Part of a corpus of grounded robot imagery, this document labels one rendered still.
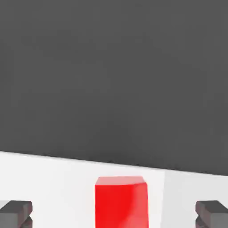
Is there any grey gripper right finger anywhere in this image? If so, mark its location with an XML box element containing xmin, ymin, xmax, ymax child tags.
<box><xmin>195</xmin><ymin>200</ymin><xmax>228</xmax><ymax>228</ymax></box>

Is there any small red cube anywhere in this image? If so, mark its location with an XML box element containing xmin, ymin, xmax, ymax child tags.
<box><xmin>94</xmin><ymin>176</ymin><xmax>150</xmax><ymax>228</ymax></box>

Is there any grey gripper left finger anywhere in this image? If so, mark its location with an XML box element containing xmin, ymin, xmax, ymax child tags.
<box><xmin>0</xmin><ymin>200</ymin><xmax>33</xmax><ymax>228</ymax></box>

